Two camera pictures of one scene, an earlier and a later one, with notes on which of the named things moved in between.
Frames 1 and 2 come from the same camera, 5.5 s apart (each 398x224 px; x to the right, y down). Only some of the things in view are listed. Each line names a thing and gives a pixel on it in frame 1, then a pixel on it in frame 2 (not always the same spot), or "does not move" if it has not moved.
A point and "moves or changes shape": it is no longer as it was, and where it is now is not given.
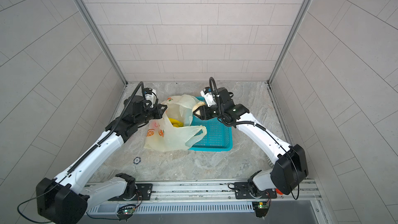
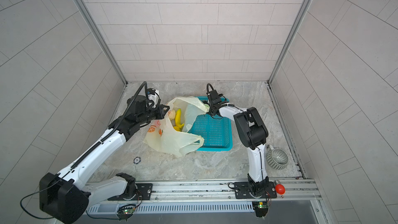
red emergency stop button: x=279 y=191 does not move
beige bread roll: x=198 y=111 -> x=171 y=114
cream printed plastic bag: x=172 y=131 moves or changes shape
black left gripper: x=159 y=113 does not move
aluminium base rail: x=198 y=198 does not move
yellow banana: x=175 y=123 moves or changes shape
